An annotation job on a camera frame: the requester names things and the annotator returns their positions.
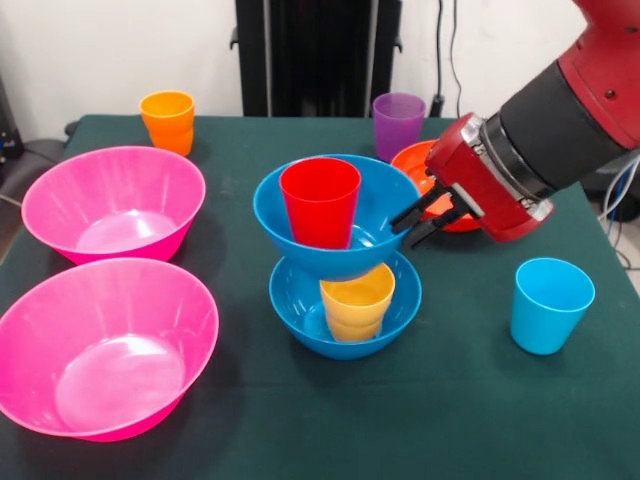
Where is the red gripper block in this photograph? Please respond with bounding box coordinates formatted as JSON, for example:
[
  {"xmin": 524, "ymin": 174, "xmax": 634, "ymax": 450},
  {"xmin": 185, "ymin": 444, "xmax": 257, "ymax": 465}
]
[{"xmin": 389, "ymin": 112, "xmax": 555, "ymax": 250}]

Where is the red plastic cup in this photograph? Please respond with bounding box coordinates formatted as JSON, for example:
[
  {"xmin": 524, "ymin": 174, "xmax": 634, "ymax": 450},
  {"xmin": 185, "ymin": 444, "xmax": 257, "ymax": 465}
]
[{"xmin": 279, "ymin": 157, "xmax": 362, "ymax": 250}]

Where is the yellow plastic cup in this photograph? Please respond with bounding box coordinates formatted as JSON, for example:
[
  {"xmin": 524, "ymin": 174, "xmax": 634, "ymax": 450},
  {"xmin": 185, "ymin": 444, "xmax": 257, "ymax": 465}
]
[{"xmin": 319, "ymin": 263, "xmax": 396, "ymax": 344}]

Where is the blue plastic bowl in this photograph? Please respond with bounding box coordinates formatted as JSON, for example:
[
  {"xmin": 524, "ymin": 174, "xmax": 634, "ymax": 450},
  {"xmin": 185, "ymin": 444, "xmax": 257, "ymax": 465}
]
[
  {"xmin": 268, "ymin": 249, "xmax": 423, "ymax": 361},
  {"xmin": 252, "ymin": 153, "xmax": 423, "ymax": 282}
]

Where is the pink plastic bowl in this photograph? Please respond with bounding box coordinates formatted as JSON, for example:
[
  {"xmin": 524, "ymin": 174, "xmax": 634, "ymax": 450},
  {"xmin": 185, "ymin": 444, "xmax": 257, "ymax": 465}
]
[
  {"xmin": 20, "ymin": 145, "xmax": 207, "ymax": 265},
  {"xmin": 0, "ymin": 257, "xmax": 220, "ymax": 443}
]

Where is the red-orange plastic bowl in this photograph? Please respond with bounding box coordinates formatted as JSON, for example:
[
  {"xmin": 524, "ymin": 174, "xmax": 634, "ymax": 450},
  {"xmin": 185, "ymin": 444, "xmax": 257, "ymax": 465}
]
[{"xmin": 390, "ymin": 139, "xmax": 484, "ymax": 234}]

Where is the purple plastic cup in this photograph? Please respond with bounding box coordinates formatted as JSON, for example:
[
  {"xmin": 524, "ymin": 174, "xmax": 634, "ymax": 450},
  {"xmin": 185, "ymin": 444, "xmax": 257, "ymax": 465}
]
[{"xmin": 372, "ymin": 92, "xmax": 427, "ymax": 164}]

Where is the light blue plastic cup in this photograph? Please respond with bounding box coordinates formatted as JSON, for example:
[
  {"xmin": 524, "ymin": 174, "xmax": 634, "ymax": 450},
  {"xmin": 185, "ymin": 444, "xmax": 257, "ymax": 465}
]
[{"xmin": 510, "ymin": 257, "xmax": 596, "ymax": 356}]

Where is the dark green table cloth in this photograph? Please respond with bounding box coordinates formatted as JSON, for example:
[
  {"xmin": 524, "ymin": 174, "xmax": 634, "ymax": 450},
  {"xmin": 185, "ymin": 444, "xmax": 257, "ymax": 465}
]
[{"xmin": 0, "ymin": 113, "xmax": 640, "ymax": 480}]

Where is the orange plastic cup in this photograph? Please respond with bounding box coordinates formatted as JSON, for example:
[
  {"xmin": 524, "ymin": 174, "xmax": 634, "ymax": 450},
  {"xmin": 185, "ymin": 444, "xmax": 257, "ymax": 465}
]
[{"xmin": 138, "ymin": 90, "xmax": 196, "ymax": 157}]

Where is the black cable with plug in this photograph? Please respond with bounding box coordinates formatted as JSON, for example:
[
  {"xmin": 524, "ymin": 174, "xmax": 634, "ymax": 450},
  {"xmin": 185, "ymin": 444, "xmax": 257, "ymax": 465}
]
[{"xmin": 430, "ymin": 0, "xmax": 466, "ymax": 120}]

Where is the tangle of floor cables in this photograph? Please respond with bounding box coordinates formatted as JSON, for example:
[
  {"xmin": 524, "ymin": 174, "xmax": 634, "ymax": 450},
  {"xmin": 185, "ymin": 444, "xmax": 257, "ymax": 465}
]
[{"xmin": 597, "ymin": 154, "xmax": 640, "ymax": 271}]

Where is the black upright post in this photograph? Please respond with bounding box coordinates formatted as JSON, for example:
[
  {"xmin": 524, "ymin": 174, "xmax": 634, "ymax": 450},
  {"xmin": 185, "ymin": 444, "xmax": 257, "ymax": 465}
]
[{"xmin": 229, "ymin": 0, "xmax": 404, "ymax": 119}]

